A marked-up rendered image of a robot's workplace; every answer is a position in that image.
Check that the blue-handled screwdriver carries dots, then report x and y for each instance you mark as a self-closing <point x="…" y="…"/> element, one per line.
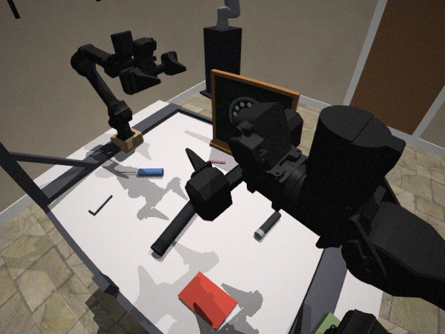
<point x="150" y="172"/>

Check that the dark green chalkboard with wooden frame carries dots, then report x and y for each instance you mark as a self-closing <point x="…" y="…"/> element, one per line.
<point x="232" y="94"/>

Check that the red flat rectangular block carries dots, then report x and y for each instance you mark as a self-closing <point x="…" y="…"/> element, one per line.
<point x="208" y="300"/>

